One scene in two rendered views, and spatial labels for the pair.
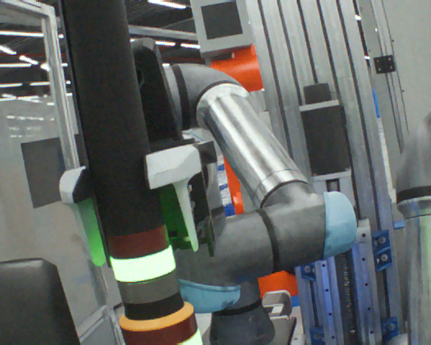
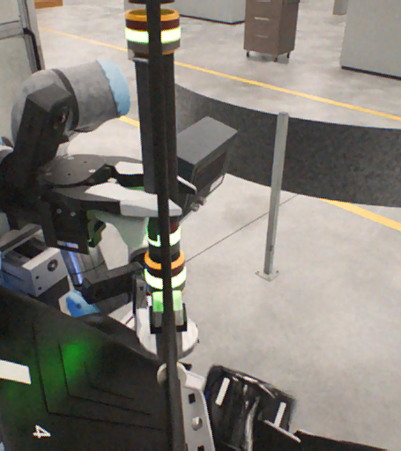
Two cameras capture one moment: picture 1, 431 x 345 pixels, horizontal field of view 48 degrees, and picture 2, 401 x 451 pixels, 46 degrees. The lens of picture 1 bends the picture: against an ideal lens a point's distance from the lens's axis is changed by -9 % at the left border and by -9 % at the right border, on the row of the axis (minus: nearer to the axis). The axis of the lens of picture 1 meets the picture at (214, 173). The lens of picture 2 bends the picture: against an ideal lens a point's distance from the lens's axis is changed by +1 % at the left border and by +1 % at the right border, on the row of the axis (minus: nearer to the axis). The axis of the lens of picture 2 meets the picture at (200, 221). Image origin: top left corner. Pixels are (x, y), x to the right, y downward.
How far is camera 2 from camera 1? 0.49 m
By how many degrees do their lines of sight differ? 74
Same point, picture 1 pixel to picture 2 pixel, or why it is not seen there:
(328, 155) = not seen: outside the picture
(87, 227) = (143, 226)
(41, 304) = (40, 312)
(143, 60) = (69, 105)
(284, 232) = not seen: hidden behind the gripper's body
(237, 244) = not seen: outside the picture
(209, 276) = not seen: outside the picture
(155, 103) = (59, 133)
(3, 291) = (20, 321)
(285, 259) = not seen: hidden behind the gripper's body
